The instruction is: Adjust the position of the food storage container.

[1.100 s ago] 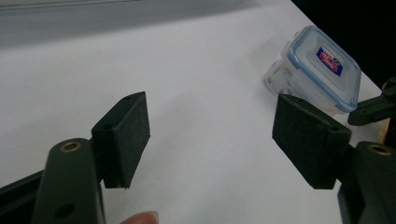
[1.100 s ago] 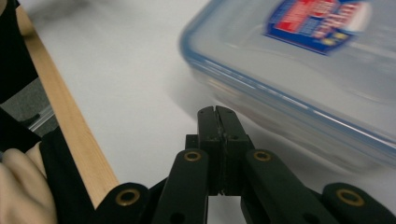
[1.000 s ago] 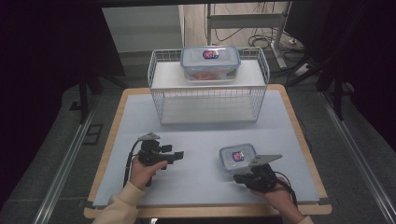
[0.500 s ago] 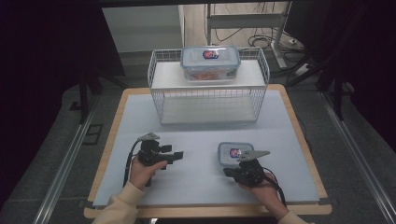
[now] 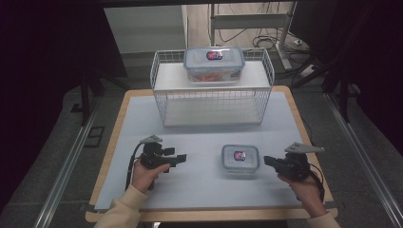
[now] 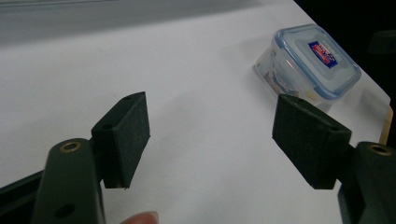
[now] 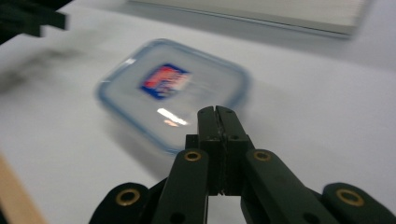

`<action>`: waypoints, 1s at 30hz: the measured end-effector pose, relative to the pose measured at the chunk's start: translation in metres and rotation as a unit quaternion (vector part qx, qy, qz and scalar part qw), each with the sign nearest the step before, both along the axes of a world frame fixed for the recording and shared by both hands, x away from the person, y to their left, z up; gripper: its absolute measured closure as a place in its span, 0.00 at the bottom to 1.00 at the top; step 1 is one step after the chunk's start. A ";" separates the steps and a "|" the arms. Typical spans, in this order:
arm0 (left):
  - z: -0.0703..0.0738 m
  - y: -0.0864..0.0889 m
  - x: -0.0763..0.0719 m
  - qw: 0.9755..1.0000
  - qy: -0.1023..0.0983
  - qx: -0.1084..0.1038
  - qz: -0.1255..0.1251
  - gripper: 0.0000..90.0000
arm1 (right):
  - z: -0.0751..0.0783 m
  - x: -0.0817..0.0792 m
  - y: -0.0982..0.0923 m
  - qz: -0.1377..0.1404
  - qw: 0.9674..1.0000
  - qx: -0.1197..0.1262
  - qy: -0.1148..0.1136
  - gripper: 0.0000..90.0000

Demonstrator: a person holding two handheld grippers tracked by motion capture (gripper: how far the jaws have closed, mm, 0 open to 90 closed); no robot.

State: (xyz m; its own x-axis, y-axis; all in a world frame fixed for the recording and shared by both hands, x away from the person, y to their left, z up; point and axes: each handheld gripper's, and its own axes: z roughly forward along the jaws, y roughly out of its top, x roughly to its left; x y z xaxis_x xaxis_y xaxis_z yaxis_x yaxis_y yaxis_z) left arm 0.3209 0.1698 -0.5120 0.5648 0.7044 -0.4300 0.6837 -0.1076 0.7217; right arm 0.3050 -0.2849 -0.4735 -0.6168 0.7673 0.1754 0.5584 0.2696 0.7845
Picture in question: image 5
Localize white board panel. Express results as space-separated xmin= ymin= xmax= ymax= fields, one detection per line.
xmin=103 ymin=5 xmax=189 ymax=54

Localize light blue table mat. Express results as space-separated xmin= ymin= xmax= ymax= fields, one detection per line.
xmin=94 ymin=90 xmax=313 ymax=212

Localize large clear food container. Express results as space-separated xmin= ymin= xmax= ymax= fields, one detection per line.
xmin=182 ymin=46 xmax=246 ymax=85

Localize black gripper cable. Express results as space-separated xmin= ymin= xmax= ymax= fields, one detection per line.
xmin=125 ymin=142 xmax=146 ymax=192
xmin=308 ymin=162 xmax=326 ymax=203

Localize black floor cables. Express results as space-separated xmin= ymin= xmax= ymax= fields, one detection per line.
xmin=218 ymin=28 xmax=313 ymax=66

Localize aluminium floor rail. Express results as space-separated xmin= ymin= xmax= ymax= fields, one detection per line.
xmin=325 ymin=92 xmax=403 ymax=228
xmin=32 ymin=101 xmax=101 ymax=228

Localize person's left hand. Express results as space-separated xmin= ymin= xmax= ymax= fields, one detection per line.
xmin=130 ymin=158 xmax=172 ymax=195

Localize person's right hand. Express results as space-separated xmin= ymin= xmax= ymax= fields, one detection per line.
xmin=277 ymin=173 xmax=325 ymax=212

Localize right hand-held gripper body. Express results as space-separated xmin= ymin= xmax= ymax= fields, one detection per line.
xmin=278 ymin=142 xmax=326 ymax=182

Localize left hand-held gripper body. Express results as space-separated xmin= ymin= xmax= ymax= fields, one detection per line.
xmin=138 ymin=134 xmax=170 ymax=171

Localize white metal desk frame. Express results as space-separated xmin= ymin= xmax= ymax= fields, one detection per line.
xmin=208 ymin=1 xmax=298 ymax=71

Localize small clear food container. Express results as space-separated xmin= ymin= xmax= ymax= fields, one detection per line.
xmin=221 ymin=143 xmax=260 ymax=176

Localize black metal stand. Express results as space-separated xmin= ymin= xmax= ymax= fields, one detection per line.
xmin=321 ymin=70 xmax=355 ymax=124
xmin=78 ymin=70 xmax=107 ymax=127

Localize white wire shelf rack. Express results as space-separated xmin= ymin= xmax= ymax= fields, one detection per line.
xmin=149 ymin=47 xmax=276 ymax=128

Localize white power strip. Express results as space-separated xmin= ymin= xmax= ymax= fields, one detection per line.
xmin=298 ymin=64 xmax=317 ymax=79

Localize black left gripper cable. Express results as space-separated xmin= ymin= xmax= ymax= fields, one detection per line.
xmin=125 ymin=142 xmax=146 ymax=192

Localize black rectangular floor frame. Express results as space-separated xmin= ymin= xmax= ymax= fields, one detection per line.
xmin=83 ymin=125 xmax=106 ymax=148

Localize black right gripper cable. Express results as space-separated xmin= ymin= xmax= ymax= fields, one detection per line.
xmin=308 ymin=162 xmax=326 ymax=203

